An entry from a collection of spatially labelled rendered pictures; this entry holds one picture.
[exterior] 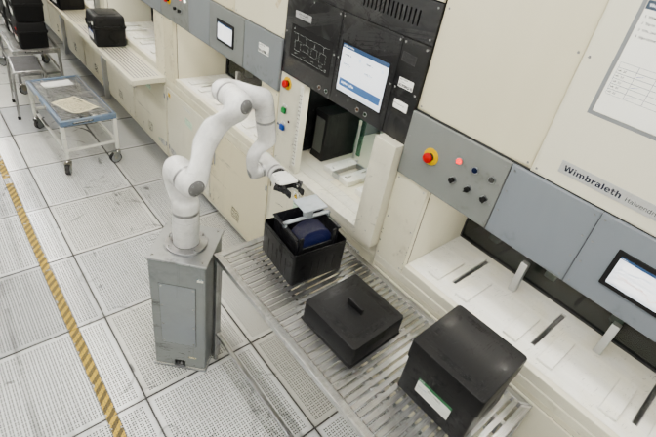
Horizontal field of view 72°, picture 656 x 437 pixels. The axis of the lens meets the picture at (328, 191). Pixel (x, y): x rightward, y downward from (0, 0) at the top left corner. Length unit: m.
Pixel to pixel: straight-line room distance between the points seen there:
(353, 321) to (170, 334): 1.06
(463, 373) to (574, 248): 0.52
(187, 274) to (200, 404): 0.73
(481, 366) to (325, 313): 0.59
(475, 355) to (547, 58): 0.97
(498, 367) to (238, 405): 1.39
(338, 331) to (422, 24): 1.16
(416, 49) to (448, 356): 1.09
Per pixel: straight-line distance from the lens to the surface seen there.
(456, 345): 1.66
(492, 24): 1.62
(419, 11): 1.78
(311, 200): 1.97
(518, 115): 1.60
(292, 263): 1.94
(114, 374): 2.73
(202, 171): 1.92
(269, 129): 2.06
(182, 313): 2.36
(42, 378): 2.81
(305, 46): 2.27
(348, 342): 1.74
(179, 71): 3.73
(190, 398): 2.59
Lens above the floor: 2.21
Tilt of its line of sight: 33 degrees down
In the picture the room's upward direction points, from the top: 10 degrees clockwise
